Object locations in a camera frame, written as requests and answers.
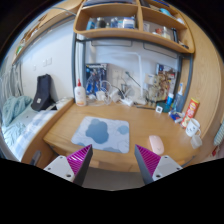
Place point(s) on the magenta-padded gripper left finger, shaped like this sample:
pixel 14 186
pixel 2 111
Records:
pixel 58 166

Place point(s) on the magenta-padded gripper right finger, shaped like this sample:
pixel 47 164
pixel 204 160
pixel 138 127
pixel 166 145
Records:
pixel 166 166

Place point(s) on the pink computer mouse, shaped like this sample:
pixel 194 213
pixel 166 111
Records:
pixel 156 145

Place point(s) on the blue cloud print mouse pad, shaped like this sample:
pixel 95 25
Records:
pixel 100 131

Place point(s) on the clear plastic cup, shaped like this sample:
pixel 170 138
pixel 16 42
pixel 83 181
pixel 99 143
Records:
pixel 196 141

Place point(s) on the blue checked duvet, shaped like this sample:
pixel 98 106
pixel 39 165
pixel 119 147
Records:
pixel 31 130

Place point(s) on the white face-print mug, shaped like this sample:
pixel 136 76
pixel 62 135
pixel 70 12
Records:
pixel 192 127

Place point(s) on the blue snack packet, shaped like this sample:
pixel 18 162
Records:
pixel 176 115

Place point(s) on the small white desk clock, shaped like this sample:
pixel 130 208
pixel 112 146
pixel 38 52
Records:
pixel 159 109

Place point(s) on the teal round tin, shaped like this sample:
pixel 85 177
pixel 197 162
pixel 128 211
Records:
pixel 165 107

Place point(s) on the red chip can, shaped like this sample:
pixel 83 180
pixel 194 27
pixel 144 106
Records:
pixel 190 111

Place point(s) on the black pen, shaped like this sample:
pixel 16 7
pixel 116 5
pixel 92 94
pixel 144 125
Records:
pixel 145 107

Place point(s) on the small blue-and-white bottle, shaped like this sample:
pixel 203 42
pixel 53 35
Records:
pixel 169 99

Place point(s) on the blue spray bottle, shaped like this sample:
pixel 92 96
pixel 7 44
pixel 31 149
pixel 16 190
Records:
pixel 179 100

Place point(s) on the teal blanket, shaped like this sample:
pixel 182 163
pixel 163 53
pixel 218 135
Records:
pixel 15 108

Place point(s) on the white red-capped pump bottle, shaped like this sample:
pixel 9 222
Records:
pixel 80 95

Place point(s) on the black backpack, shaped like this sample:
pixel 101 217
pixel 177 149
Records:
pixel 42 93

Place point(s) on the white power strip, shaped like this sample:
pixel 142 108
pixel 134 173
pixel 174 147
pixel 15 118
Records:
pixel 127 102

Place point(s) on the brown tree figure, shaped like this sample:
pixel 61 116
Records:
pixel 160 88

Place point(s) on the white charger block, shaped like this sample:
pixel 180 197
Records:
pixel 100 95
pixel 114 95

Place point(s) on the white desk lamp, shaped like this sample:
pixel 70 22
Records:
pixel 141 83

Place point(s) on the steel cup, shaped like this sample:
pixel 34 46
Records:
pixel 124 88

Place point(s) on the robot model kit box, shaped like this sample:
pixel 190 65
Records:
pixel 95 76

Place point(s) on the wooden shelf unit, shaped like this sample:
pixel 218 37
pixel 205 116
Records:
pixel 133 33

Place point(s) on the white wall switch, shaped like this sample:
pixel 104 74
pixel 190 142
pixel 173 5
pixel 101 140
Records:
pixel 48 62

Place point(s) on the long wooden wall shelf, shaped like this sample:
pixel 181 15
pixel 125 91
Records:
pixel 50 20

